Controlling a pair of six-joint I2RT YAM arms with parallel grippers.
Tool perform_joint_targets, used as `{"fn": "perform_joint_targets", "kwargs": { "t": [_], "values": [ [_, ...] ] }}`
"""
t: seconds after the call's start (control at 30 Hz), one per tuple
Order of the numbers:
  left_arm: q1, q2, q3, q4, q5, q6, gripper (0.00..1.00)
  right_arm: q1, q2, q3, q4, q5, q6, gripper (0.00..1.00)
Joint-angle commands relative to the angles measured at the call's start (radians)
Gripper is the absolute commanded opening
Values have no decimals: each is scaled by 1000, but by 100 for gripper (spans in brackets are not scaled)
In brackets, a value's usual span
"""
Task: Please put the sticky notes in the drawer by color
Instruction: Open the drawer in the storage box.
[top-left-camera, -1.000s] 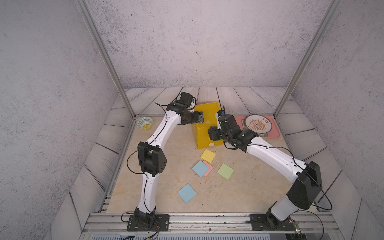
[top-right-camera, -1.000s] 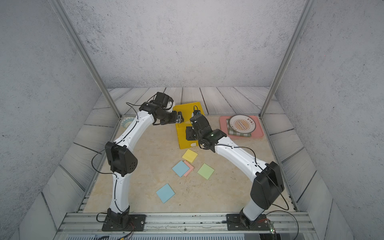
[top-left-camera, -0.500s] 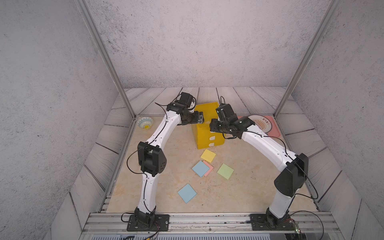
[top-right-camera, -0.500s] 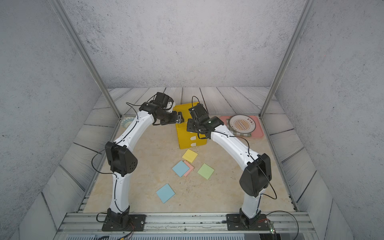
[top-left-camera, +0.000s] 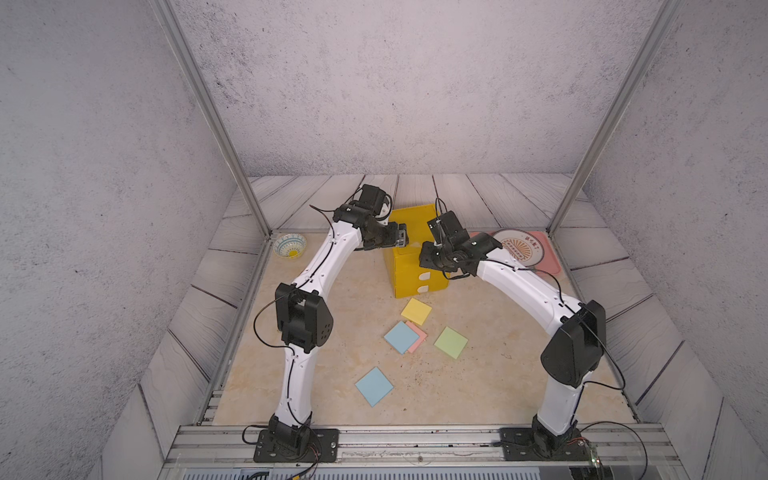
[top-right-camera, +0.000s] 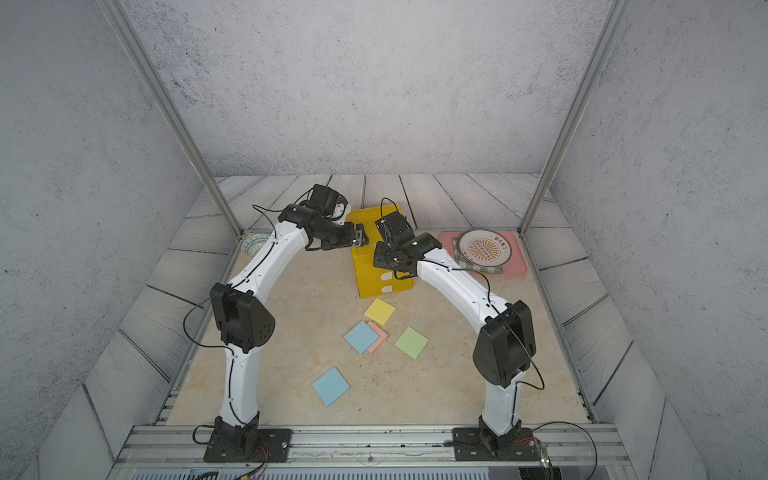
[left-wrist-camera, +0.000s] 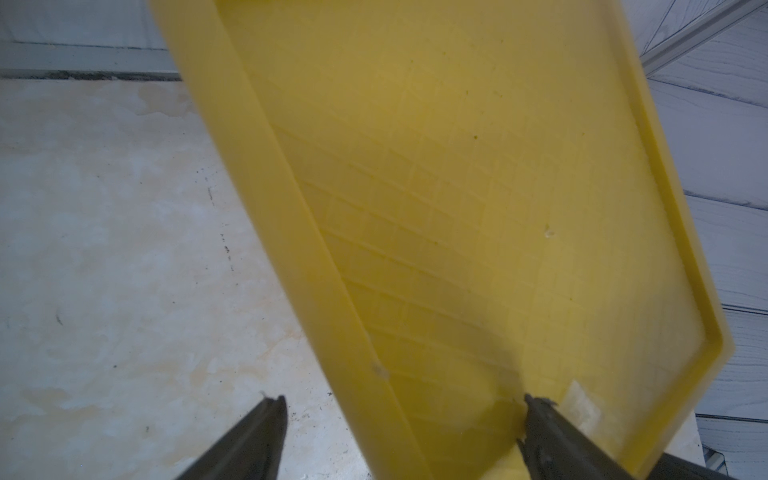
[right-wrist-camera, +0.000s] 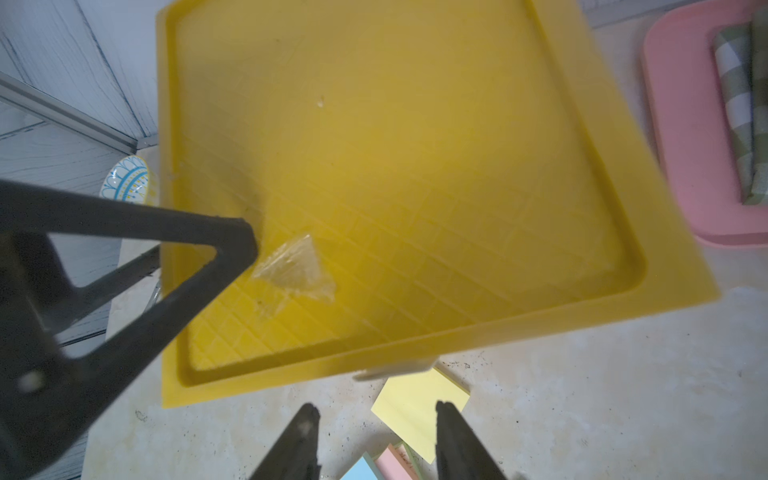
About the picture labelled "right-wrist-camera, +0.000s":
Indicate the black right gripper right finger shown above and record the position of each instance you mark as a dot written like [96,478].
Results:
[459,453]

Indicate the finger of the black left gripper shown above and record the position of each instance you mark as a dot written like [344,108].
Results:
[48,399]

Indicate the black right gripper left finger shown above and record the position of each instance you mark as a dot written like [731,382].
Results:
[294,454]

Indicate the pink sticky note pad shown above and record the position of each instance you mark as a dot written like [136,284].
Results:
[392,466]

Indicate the yellow sticky note pad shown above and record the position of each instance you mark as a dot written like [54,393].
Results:
[407,406]

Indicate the blue sticky note pad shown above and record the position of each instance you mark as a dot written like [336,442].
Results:
[364,468]

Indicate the yellow plastic drawer cabinet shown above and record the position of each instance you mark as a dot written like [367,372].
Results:
[469,173]

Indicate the clear tape piece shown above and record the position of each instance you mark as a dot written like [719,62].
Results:
[295,267]

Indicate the blue patterned small bowl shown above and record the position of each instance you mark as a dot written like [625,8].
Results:
[128,181]

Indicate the pink plastic tray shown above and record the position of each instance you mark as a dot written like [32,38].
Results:
[690,124]

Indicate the green checkered cloth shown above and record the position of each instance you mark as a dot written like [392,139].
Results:
[740,54]

